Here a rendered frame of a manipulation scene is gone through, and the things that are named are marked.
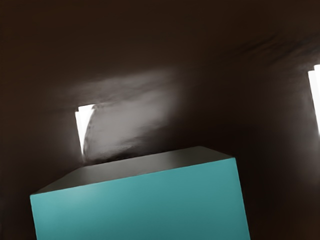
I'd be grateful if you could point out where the teal block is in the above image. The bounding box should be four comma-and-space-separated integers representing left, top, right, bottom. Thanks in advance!
29, 145, 252, 240

